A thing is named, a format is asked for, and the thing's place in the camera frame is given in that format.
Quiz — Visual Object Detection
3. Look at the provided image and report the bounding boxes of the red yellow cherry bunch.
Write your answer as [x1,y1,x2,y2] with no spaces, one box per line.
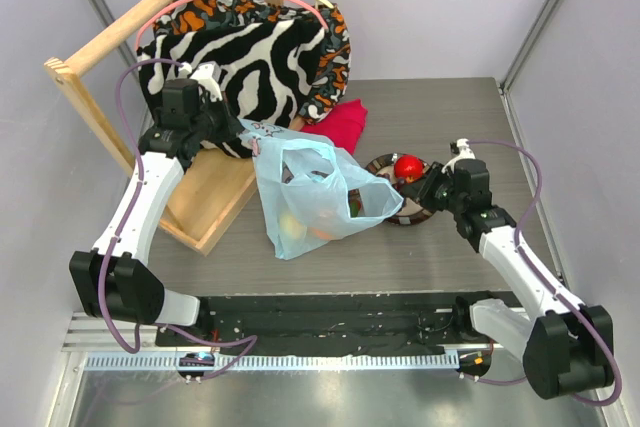
[348,189,364,218]

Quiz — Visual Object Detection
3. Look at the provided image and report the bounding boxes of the red folded cloth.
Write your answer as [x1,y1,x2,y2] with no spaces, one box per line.
[301,99,368,155]

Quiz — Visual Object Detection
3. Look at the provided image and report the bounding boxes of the pink clothes hanger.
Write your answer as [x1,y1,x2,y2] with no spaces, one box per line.
[135,0,333,49]

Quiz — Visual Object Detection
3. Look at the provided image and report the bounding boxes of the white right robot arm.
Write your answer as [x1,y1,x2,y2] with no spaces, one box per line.
[400,159,619,399]

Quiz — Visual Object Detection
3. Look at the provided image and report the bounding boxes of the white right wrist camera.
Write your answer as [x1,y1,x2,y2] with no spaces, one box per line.
[441,138,475,174]

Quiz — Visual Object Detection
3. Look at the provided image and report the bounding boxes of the black fruit plate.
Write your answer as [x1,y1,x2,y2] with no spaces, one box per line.
[365,152,433,226]

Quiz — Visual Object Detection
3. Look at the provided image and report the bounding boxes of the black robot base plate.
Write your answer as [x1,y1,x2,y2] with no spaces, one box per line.
[154,291,511,358]

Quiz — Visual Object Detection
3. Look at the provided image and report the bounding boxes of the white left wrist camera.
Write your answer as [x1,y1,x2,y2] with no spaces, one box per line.
[177,62,223,102]

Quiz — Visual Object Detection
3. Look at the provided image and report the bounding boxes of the red apple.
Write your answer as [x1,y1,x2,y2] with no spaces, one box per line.
[394,154,424,183]

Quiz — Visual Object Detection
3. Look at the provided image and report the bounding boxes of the light blue cartoon plastic bag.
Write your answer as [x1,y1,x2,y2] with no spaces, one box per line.
[240,119,403,260]

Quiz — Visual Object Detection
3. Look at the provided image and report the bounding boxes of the orange persimmon fruit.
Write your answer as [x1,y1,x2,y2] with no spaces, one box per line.
[308,226,345,241]

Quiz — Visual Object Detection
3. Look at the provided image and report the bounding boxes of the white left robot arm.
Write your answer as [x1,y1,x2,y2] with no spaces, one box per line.
[69,74,244,346]

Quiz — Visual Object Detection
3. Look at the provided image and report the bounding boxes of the yellow pear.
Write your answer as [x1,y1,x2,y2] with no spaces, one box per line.
[279,212,307,240]

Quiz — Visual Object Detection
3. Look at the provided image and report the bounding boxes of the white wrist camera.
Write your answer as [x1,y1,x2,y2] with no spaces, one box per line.
[177,62,223,102]
[441,138,475,174]

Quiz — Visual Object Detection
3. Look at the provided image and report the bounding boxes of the orange camouflage pattern garment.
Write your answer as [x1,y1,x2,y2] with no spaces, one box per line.
[140,6,351,124]

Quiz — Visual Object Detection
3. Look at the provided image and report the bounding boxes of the zebra pattern fleece garment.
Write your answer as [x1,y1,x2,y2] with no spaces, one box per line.
[137,19,325,128]

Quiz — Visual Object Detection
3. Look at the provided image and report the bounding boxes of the wooden clothes rack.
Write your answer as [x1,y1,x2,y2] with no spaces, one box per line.
[43,0,266,257]

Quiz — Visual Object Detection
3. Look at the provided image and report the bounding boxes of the white slotted cable duct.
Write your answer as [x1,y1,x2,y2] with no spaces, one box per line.
[84,350,459,372]

